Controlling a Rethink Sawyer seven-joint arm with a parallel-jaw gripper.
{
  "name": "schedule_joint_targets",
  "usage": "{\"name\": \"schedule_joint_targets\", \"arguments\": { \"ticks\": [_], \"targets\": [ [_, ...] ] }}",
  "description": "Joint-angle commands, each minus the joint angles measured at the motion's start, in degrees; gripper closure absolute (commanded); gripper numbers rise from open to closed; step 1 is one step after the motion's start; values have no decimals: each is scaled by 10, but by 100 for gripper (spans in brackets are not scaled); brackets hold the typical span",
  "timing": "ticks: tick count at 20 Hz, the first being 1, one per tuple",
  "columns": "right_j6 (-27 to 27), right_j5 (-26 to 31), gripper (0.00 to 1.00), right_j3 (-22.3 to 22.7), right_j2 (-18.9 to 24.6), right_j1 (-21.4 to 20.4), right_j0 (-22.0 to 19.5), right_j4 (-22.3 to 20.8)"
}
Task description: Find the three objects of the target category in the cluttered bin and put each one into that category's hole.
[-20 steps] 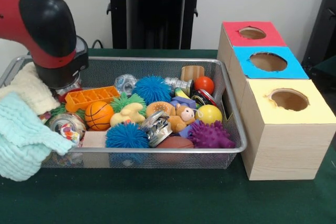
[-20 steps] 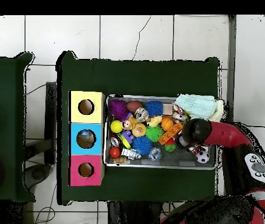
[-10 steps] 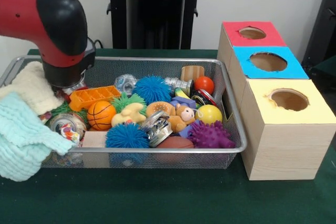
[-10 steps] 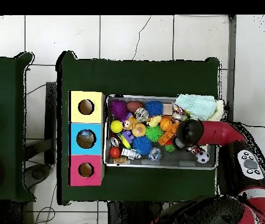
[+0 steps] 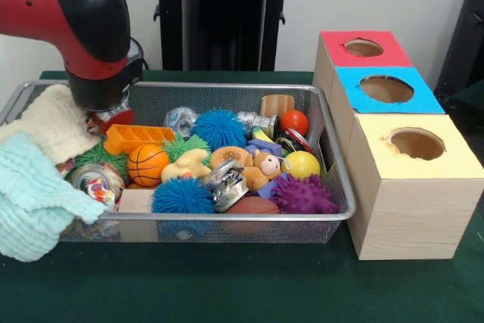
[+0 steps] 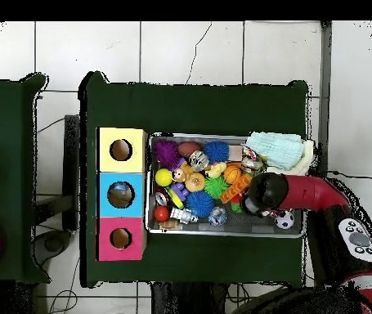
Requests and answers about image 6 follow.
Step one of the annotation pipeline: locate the mint green cloth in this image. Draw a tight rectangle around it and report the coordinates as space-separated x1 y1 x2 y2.
245 131 305 171

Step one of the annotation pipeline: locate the cream knitted cloth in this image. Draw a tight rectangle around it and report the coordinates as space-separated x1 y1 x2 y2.
267 140 316 176

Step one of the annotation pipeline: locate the wooden box with three holes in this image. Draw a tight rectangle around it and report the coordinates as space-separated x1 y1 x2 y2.
95 127 148 262

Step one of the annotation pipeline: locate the yellow ball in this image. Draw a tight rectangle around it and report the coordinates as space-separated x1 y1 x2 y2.
155 168 173 187

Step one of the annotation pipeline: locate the purple spiky ball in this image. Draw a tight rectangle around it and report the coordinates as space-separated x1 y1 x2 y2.
153 139 182 171

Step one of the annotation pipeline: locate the green rubber koosh ball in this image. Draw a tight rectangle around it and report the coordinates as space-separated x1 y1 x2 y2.
204 176 230 200

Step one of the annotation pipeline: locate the blue rubber koosh ball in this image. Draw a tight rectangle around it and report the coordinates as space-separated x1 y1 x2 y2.
203 141 230 164
185 191 215 218

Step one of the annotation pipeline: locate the orange toy basketball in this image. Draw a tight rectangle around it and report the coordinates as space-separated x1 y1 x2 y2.
223 165 243 185

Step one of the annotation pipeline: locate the orange plastic bubble tray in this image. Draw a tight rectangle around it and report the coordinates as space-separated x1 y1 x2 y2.
219 174 253 204

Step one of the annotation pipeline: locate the dark green table cloth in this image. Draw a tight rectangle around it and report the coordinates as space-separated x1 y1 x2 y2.
0 72 50 284
78 70 310 290

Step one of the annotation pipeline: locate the small soccer ball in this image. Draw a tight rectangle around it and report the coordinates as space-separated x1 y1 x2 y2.
274 210 295 230

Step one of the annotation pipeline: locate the black stand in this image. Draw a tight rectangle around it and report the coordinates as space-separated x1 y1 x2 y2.
61 114 81 231

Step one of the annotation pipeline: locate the dark grey rounded base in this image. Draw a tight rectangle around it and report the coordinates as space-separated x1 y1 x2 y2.
34 228 75 267

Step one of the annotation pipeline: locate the grey metal bar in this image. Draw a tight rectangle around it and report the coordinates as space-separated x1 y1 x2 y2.
316 20 334 174

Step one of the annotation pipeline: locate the wire mesh bin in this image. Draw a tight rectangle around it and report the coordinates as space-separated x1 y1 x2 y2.
145 132 307 239

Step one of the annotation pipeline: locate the black cable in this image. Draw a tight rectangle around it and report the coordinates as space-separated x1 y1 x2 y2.
327 169 372 180

